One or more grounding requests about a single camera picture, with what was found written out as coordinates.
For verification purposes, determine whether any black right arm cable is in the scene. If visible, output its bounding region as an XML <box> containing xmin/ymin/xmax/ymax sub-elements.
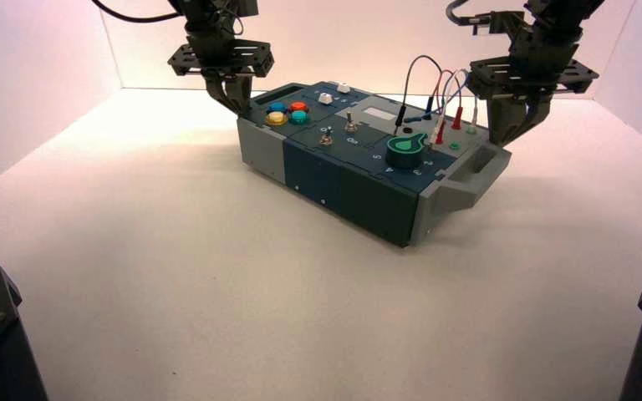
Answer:
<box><xmin>445</xmin><ymin>0</ymin><xmax>472</xmax><ymax>27</ymax></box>

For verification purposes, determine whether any green rotary selector knob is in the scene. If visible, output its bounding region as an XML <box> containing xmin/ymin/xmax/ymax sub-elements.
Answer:
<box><xmin>385</xmin><ymin>132</ymin><xmax>430</xmax><ymax>171</ymax></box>

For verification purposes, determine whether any red jumper cable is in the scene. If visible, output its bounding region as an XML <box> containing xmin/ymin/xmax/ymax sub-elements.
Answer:
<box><xmin>434</xmin><ymin>69</ymin><xmax>465</xmax><ymax>146</ymax></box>

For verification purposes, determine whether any grey and teal control box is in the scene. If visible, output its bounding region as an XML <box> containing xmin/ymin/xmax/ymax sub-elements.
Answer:
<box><xmin>236</xmin><ymin>81</ymin><xmax>512</xmax><ymax>248</ymax></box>

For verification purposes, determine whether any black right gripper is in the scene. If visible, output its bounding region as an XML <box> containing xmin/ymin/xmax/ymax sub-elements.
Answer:
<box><xmin>467</xmin><ymin>24</ymin><xmax>600</xmax><ymax>148</ymax></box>

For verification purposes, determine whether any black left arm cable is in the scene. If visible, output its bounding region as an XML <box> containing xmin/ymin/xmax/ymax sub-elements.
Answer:
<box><xmin>90</xmin><ymin>0</ymin><xmax>182</xmax><ymax>25</ymax></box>

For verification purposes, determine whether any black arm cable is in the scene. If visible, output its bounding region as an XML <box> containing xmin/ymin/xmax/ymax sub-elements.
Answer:
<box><xmin>445</xmin><ymin>0</ymin><xmax>472</xmax><ymax>27</ymax></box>
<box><xmin>90</xmin><ymin>0</ymin><xmax>182</xmax><ymax>25</ymax></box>

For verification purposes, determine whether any black jumper cable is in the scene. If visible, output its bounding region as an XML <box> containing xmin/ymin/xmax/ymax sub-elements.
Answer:
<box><xmin>394</xmin><ymin>54</ymin><xmax>450</xmax><ymax>138</ymax></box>

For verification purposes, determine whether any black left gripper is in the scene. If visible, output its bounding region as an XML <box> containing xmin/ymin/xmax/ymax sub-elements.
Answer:
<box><xmin>167</xmin><ymin>21</ymin><xmax>275</xmax><ymax>117</ymax></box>

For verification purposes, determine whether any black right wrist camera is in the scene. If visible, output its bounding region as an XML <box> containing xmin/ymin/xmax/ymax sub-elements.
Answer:
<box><xmin>456</xmin><ymin>11</ymin><xmax>528</xmax><ymax>38</ymax></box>

